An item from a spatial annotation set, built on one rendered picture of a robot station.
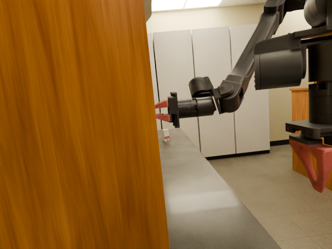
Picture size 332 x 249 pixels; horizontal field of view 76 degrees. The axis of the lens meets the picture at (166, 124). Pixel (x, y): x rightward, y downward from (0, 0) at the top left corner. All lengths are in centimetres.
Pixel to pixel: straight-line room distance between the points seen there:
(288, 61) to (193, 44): 337
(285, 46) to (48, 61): 34
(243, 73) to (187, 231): 44
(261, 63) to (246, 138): 365
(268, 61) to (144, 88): 18
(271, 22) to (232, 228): 62
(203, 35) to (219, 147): 187
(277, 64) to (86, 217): 37
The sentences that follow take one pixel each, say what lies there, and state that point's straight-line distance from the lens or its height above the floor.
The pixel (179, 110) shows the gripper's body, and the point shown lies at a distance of 60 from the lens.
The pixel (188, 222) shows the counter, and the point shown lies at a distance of 57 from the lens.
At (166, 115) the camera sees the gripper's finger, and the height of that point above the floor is 119.
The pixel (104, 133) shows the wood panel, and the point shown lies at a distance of 35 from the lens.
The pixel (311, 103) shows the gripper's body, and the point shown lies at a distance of 36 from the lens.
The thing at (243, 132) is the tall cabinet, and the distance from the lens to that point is 392.
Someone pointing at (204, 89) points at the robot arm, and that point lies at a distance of 66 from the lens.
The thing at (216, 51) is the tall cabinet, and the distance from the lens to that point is 374.
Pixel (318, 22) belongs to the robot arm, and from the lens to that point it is 37.
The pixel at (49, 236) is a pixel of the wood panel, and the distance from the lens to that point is 45.
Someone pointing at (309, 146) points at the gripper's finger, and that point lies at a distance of 34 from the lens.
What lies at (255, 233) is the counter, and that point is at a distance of 54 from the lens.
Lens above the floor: 125
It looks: 9 degrees down
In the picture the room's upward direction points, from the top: 6 degrees counter-clockwise
